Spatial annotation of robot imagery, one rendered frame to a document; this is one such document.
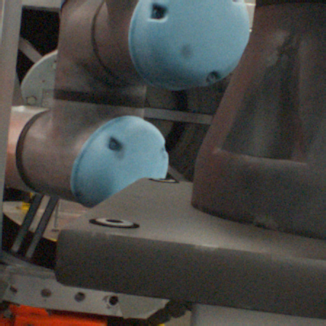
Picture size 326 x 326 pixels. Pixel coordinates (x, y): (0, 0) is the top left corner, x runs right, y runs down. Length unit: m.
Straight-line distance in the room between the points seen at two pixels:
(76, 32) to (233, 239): 0.41
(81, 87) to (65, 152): 0.05
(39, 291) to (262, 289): 0.90
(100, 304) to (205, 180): 0.82
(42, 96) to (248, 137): 0.67
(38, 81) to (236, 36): 0.47
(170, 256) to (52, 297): 0.90
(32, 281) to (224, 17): 0.67
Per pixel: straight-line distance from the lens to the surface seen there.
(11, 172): 0.75
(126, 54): 0.58
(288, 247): 0.28
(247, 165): 0.33
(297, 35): 0.34
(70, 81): 0.69
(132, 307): 1.16
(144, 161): 0.68
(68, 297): 1.16
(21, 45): 1.25
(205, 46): 0.55
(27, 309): 1.17
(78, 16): 0.67
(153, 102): 1.40
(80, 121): 0.68
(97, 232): 0.27
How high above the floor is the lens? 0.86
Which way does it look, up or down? 4 degrees down
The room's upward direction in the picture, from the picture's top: 6 degrees clockwise
